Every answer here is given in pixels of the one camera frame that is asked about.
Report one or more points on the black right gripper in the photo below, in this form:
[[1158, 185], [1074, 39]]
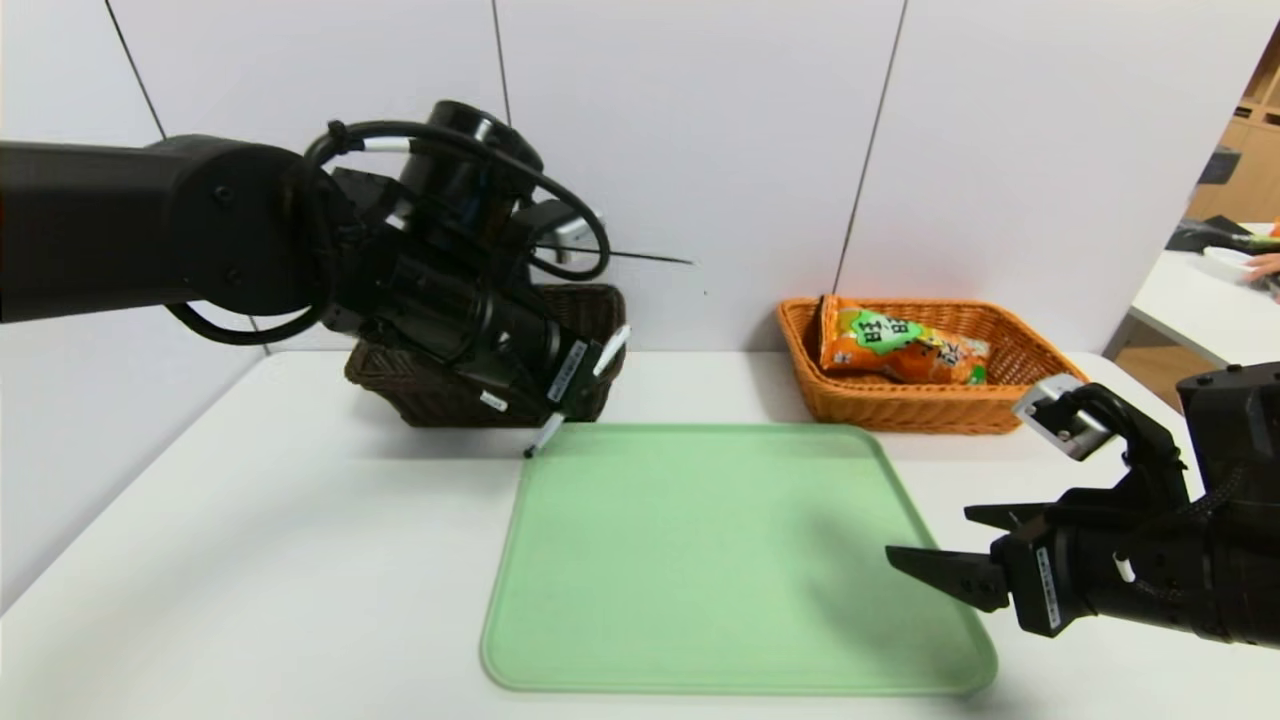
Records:
[[1040, 585]]

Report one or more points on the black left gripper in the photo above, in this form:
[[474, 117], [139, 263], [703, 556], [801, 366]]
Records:
[[572, 375]]

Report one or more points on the white pen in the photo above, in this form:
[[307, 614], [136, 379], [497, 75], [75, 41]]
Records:
[[546, 432]]

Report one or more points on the orange snack bag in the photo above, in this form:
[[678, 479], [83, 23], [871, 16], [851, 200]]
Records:
[[900, 350]]

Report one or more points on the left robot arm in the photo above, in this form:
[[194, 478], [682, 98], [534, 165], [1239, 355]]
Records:
[[150, 230]]

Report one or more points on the orange wicker basket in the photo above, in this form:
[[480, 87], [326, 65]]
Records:
[[900, 410]]

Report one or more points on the dark brown wicker basket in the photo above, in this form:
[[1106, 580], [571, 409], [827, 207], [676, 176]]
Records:
[[400, 385]]

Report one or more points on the background person hand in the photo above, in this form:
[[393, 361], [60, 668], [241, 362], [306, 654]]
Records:
[[1265, 266]]

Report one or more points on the thin black zip tie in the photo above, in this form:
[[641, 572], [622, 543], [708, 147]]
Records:
[[640, 257]]

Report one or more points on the light green plastic tray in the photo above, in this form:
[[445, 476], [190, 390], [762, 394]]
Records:
[[740, 560]]

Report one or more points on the white background table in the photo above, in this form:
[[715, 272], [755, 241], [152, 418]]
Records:
[[1190, 310]]

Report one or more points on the white round dish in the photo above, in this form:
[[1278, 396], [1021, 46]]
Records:
[[1228, 262]]

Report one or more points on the black snack package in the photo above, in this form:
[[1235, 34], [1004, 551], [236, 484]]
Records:
[[1205, 237]]

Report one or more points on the dark grey box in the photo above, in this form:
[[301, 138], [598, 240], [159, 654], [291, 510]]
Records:
[[1217, 166]]

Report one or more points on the wooden cabinet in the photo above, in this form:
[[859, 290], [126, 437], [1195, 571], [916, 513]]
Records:
[[1255, 150]]

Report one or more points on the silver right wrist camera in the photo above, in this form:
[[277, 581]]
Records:
[[1060, 420]]

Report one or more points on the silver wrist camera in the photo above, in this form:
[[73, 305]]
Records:
[[1060, 420], [575, 235]]

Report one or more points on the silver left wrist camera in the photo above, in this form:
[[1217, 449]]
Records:
[[575, 235]]

